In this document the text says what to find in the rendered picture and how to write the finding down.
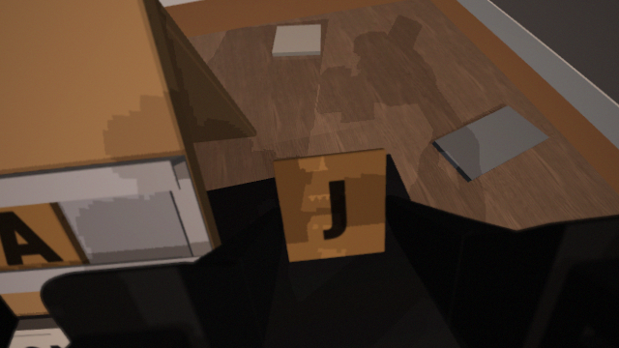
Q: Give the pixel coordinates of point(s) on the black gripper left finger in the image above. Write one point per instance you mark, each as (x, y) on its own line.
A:
(221, 300)

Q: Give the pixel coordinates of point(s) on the tan wooden board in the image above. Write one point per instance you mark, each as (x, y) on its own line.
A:
(100, 104)

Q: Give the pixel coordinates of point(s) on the white paper ticket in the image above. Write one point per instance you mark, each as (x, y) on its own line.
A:
(44, 338)

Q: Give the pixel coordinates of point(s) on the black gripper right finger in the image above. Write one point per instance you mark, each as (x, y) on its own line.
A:
(495, 287)

